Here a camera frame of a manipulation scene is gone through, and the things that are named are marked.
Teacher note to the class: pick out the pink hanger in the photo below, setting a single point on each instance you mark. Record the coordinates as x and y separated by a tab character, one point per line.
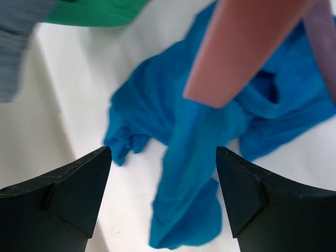
240	38

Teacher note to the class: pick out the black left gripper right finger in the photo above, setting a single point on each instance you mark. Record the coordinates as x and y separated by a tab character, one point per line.
270	213

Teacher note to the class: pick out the folded blue jeans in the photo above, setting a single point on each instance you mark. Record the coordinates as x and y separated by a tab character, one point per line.
18	19

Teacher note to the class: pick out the green t shirt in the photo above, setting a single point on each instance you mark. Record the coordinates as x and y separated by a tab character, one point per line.
95	13

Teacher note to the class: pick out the blue t shirt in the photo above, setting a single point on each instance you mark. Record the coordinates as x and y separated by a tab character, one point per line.
284	99

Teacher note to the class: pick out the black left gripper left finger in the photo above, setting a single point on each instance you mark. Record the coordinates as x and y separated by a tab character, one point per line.
56	211

